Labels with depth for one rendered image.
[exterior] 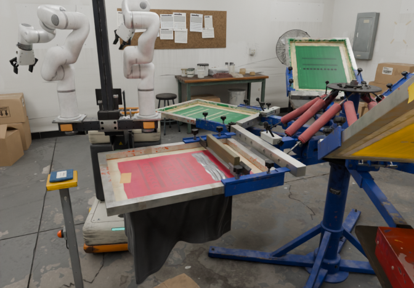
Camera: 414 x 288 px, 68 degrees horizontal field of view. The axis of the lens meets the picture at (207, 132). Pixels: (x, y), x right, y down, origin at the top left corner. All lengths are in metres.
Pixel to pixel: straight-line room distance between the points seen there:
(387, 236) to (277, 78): 5.51
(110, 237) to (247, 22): 4.48
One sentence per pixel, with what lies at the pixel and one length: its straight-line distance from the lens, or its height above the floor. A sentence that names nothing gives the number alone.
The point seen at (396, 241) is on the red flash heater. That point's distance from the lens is 0.98.
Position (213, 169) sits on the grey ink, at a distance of 1.54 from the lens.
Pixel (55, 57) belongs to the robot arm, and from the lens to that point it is 1.75.
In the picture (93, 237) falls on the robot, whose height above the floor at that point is 0.19.
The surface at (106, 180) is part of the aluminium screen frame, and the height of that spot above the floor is 0.99.
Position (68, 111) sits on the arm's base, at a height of 1.19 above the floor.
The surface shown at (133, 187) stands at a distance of 1.43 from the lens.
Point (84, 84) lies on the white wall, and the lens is 5.22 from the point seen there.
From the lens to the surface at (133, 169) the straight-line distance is 1.59.
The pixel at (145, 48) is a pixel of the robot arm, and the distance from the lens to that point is 1.66.
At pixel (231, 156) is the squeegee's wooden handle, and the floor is 1.05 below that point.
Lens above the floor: 1.62
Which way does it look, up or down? 18 degrees down
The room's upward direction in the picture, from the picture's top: straight up
